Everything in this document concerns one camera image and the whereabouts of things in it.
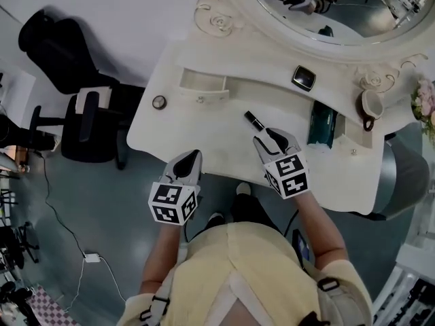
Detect black lipstick tube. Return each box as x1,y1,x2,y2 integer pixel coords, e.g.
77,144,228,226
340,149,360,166
243,110,266,132

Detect white floor cable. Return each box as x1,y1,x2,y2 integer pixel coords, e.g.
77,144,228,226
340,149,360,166
98,256,126,302
64,258,86,314

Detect grey harness strap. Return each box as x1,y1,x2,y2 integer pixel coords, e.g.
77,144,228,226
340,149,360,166
315,276,345,326
139,242,191,323

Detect white drawer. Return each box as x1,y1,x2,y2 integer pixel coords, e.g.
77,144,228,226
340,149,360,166
178,67,231,104
307,99,375,158

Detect black floor cable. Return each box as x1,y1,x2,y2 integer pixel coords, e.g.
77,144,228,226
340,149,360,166
40,151,88,256

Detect person's black trousers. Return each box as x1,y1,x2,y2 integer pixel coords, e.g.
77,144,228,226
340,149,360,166
200,192,283,237

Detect pink checkered cloth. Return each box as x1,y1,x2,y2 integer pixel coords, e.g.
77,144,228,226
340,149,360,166
27,285,81,326

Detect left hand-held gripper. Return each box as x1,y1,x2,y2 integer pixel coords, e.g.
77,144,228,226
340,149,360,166
147,149,205,227

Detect pink flower bouquet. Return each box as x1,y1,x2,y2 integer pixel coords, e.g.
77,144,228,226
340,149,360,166
410,76,435,137

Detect teal rectangular box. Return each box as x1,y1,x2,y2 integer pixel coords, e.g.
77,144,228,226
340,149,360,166
307,100,339,148

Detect black blue hip device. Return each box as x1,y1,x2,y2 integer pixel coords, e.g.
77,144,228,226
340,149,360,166
292,228,311,268

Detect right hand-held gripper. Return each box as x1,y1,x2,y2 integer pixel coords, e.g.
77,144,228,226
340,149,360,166
252,127,311,200

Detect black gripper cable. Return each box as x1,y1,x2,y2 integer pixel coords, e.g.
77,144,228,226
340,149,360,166
283,209,300,240

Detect person's pale yellow shirt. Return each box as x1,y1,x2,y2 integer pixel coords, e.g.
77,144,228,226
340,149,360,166
117,221,373,326

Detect person's right forearm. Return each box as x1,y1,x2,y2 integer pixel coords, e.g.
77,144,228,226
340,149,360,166
295,192,349,268

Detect cream brown-handled mug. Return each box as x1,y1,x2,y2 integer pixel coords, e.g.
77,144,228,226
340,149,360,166
355,89,385,132

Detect oval white-framed mirror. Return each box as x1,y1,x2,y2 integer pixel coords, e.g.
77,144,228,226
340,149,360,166
193,0,435,71

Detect grey upholstered chair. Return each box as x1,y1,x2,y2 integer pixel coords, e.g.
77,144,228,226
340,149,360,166
349,132,431,221

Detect black office chair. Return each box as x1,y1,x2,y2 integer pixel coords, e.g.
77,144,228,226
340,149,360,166
18,8,147,171

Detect person's left forearm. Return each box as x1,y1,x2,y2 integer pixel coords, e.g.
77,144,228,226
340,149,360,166
141,224,186,297

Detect white ornate dressing table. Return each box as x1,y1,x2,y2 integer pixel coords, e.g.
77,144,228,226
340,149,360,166
126,0,435,217

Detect black square compact case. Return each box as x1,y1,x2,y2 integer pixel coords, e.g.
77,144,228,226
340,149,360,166
291,65,317,92

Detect person's left white shoe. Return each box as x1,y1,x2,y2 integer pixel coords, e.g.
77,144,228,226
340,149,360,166
207,212,225,229

